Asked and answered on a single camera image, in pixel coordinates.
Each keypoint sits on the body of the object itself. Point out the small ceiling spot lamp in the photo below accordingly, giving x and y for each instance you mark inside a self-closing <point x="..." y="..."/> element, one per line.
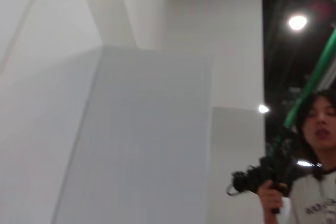
<point x="263" y="108"/>

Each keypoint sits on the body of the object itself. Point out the person's right hand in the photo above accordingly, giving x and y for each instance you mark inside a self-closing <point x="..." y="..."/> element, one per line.
<point x="271" y="197"/>

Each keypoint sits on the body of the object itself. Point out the green ceiling pipe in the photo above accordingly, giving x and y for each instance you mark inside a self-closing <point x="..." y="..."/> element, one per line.
<point x="312" y="79"/>

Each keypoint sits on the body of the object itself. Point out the strip ceiling light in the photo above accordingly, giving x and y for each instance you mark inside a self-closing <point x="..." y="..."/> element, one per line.
<point x="307" y="163"/>

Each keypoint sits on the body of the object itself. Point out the grey ceiling rail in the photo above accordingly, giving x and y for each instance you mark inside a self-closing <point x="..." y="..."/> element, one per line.
<point x="328" y="77"/>

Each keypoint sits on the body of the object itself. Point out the dark-haired person in white shirt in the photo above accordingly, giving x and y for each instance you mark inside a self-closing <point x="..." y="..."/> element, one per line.
<point x="320" y="121"/>

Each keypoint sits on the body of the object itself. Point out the round ceiling lamp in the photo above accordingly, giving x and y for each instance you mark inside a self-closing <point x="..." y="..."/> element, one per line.
<point x="298" y="22"/>

